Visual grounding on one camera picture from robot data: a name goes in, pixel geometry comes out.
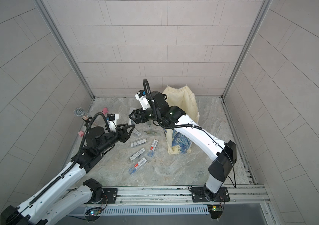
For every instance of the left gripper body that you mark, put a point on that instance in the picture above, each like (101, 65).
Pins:
(121, 137)

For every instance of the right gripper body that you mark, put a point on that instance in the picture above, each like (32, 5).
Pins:
(148, 114)

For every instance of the compass set clear case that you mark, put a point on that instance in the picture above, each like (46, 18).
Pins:
(130, 121)

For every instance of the compass set gold label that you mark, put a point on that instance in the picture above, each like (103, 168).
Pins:
(136, 132)

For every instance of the compass set grey label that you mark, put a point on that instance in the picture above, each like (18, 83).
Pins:
(138, 142)

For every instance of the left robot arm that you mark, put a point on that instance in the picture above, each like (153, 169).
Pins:
(51, 204)

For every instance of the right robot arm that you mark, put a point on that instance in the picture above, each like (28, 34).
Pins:
(224, 154)

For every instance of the green compass set lower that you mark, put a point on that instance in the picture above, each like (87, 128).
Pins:
(151, 132)

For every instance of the compass set lower grey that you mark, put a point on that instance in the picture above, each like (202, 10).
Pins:
(137, 154)

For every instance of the compass set red label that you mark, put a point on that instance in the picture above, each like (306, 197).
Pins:
(152, 148)

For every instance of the compass set red bottom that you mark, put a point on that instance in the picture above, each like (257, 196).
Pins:
(138, 165)

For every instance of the pink pig toy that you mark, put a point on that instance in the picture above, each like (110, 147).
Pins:
(105, 111)

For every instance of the pink eraser block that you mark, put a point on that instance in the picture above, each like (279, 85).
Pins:
(81, 133)

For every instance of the left circuit board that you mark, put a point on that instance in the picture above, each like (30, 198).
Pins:
(93, 214)

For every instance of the circuit board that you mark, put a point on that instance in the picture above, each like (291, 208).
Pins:
(93, 214)
(215, 211)

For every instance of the right circuit board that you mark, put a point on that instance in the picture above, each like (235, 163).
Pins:
(215, 211)

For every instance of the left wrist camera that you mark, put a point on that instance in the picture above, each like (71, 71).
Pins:
(112, 121)

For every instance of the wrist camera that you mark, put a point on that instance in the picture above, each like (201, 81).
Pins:
(112, 121)
(141, 97)

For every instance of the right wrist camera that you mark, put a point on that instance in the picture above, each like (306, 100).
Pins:
(141, 97)

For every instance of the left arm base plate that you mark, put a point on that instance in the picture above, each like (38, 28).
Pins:
(111, 195)

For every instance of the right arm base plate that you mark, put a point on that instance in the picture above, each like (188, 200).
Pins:
(199, 194)

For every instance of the aluminium front rail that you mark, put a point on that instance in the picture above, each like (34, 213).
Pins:
(174, 200)

